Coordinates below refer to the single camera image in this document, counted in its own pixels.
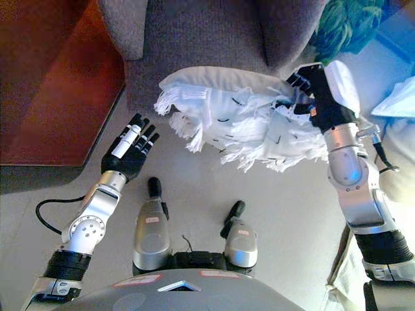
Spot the brown wooden cabinet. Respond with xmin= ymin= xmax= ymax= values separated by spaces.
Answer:
xmin=0 ymin=0 xmax=127 ymax=195

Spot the grey fabric armchair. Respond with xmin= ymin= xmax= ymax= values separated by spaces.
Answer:
xmin=99 ymin=0 xmax=328 ymax=114

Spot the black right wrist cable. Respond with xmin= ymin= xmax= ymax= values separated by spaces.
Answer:
xmin=372 ymin=135 xmax=400 ymax=174

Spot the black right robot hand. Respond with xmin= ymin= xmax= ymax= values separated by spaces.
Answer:
xmin=285 ymin=61 xmax=361 ymax=133

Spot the white fringed pillow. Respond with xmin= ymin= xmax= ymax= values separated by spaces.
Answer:
xmin=154 ymin=65 xmax=330 ymax=173

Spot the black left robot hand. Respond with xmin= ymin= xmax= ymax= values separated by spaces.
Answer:
xmin=100 ymin=113 xmax=160 ymax=184

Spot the green potted plant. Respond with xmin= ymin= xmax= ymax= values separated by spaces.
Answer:
xmin=307 ymin=0 xmax=386 ymax=65

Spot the grey robot torso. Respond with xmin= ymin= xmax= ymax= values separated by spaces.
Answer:
xmin=58 ymin=270 xmax=305 ymax=311

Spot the black robot pelvis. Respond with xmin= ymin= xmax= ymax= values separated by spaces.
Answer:
xmin=171 ymin=250 xmax=228 ymax=270

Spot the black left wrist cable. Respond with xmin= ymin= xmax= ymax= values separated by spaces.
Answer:
xmin=35 ymin=198 xmax=87 ymax=236

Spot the light blue bed pillow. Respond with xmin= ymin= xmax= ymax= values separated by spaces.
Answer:
xmin=370 ymin=80 xmax=415 ymax=118

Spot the thin black robot tether cable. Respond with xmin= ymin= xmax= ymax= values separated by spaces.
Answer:
xmin=180 ymin=235 xmax=195 ymax=254

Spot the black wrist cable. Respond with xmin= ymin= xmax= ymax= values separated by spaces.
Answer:
xmin=35 ymin=198 xmax=87 ymax=236
xmin=372 ymin=135 xmax=400 ymax=174

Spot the cream blanket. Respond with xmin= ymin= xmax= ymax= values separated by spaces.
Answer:
xmin=325 ymin=223 xmax=370 ymax=311

